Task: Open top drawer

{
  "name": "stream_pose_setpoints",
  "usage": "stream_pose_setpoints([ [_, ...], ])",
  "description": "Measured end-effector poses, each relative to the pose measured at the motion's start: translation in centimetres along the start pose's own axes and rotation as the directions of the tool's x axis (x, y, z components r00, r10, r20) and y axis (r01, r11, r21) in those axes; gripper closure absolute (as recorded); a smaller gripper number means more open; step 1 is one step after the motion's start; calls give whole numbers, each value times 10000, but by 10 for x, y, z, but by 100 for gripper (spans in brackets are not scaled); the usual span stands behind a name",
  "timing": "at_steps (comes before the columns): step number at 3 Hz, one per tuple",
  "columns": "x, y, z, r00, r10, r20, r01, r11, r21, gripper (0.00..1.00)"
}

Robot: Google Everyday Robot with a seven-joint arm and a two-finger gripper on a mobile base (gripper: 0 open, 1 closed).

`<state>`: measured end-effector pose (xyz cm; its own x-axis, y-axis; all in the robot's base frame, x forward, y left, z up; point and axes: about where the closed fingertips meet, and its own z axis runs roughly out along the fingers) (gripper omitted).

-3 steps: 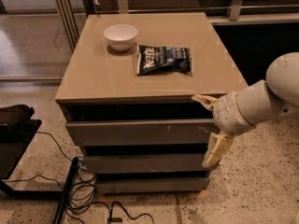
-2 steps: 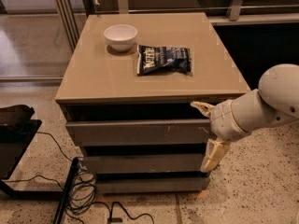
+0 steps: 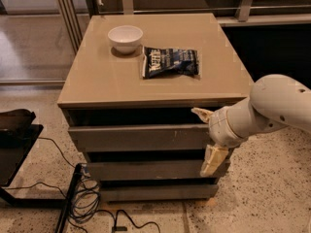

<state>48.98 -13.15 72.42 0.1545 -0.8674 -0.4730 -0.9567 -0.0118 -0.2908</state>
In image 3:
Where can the grey top drawer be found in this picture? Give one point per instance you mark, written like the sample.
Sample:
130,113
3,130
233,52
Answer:
140,137

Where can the black stand with tray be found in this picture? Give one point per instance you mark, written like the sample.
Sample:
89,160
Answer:
18,135

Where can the metal railing frame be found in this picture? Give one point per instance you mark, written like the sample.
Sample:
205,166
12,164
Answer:
229,12

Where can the dark blue chip bag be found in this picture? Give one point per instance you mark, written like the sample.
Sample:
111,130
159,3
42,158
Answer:
159,61

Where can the white ceramic bowl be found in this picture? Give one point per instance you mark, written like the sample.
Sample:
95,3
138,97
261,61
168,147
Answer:
125,39

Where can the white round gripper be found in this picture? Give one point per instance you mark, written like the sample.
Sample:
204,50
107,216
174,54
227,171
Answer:
219,129

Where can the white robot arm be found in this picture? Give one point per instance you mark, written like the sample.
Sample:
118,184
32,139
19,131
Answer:
275,101

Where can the grey three-drawer cabinet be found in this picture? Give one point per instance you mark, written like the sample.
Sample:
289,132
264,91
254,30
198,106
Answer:
106,88

